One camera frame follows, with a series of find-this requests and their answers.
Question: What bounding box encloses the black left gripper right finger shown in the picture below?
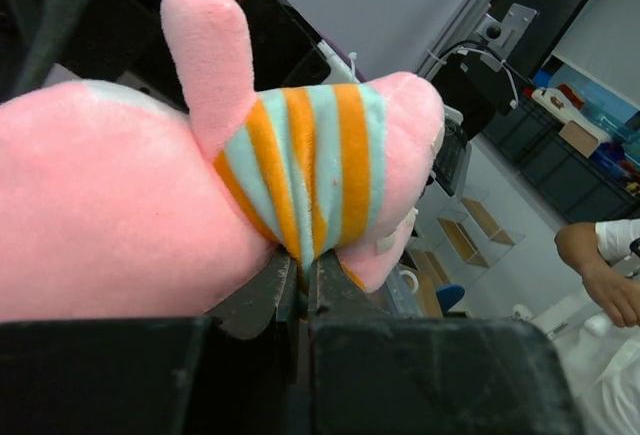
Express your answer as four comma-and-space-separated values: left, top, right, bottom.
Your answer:
308, 253, 584, 434

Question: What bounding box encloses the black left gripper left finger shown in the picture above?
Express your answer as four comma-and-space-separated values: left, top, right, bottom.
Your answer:
1, 252, 297, 434

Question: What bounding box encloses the pink plush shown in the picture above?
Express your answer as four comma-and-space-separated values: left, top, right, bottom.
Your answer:
1, 0, 445, 321

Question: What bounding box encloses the person's forearm in background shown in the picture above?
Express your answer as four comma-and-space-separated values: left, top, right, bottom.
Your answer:
555, 220, 639, 327

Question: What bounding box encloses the dark storage shelf in background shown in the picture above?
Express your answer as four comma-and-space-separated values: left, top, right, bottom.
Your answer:
483, 96, 639, 223

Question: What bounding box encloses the black monitor in background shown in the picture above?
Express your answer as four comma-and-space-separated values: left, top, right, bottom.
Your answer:
482, 0, 595, 116

